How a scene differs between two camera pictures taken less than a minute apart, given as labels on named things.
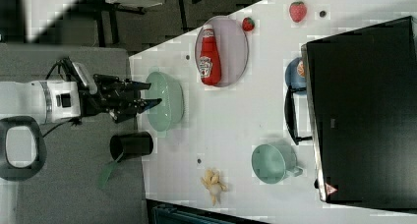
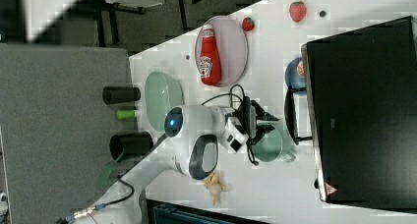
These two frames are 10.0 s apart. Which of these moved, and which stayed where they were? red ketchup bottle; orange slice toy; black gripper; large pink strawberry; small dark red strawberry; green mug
Moved: black gripper; green mug
Stayed: small dark red strawberry; large pink strawberry; red ketchup bottle; orange slice toy
